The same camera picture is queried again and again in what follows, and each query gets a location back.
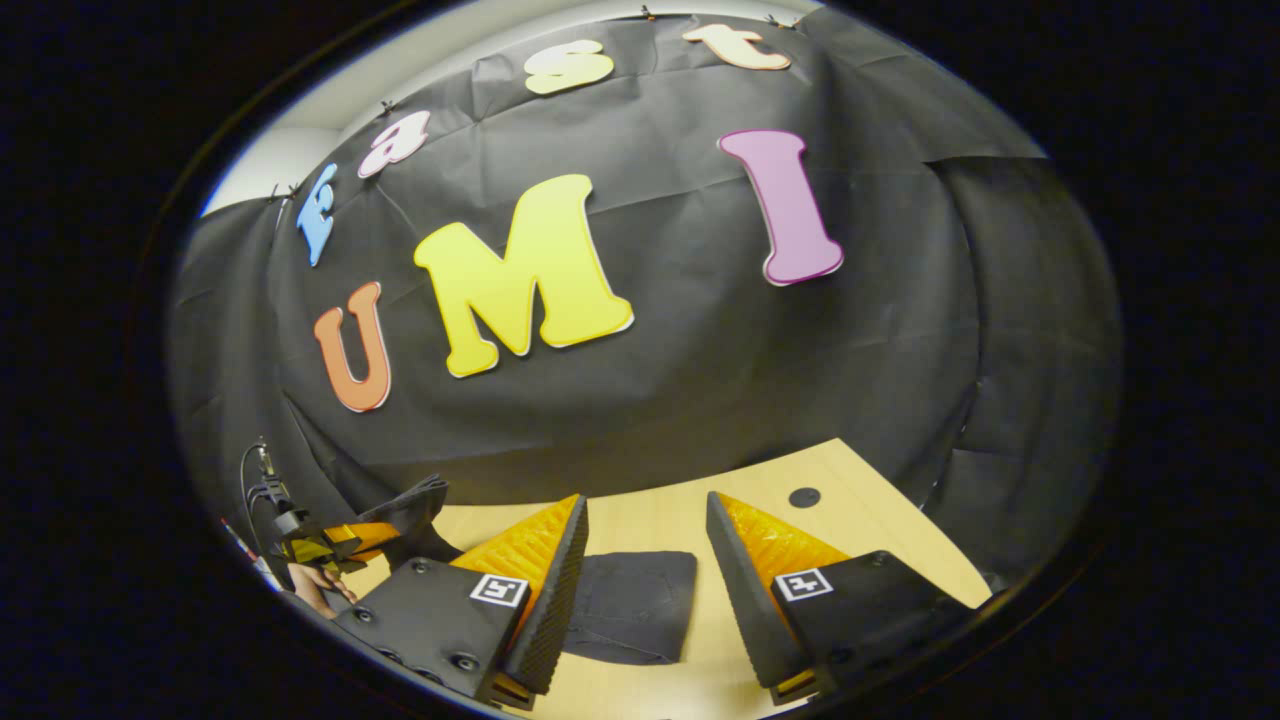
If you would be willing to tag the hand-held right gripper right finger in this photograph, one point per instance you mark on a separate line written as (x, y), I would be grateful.
(745, 610)

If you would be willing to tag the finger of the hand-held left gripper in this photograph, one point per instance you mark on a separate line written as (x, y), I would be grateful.
(365, 535)

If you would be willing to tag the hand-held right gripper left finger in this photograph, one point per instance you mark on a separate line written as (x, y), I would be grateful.
(555, 610)

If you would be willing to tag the black jeans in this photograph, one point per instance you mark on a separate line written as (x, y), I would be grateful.
(630, 605)

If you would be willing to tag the round black table grommet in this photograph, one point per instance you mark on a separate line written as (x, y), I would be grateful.
(804, 497)

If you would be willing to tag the black backdrop cloth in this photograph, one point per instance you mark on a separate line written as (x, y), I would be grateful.
(700, 400)

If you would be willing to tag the row of black cloth clips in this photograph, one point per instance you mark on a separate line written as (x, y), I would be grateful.
(647, 13)

